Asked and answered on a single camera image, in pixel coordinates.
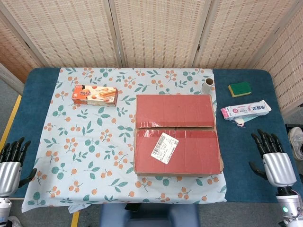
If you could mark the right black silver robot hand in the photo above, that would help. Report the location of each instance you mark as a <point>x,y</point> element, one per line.
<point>279,168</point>

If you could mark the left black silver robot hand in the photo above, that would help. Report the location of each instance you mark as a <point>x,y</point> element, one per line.
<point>9,175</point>

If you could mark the red brown cardboard box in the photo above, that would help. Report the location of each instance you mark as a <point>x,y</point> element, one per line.
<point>180,111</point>

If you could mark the white pink toothpaste box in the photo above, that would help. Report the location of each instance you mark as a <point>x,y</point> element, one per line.
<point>247,110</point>

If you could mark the orange biscuit box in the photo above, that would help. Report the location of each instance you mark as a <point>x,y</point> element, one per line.
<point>94,95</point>

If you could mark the white sneaker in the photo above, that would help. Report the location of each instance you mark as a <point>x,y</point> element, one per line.
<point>14,221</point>
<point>297,142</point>

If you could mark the small pale paper card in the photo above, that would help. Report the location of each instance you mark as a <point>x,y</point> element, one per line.
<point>240,122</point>

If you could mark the floral print tablecloth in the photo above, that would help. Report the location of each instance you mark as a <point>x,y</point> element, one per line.
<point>82,146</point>

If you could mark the green yellow sponge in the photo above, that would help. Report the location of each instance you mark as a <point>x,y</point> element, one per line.
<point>239,88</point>

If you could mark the cardboard paper tube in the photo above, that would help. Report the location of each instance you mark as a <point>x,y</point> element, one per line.
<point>207,88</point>

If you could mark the blue padded seat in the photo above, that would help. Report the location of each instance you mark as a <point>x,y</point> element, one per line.
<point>149,216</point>

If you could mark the bamboo folding screen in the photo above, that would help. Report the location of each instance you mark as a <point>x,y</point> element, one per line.
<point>156,30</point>

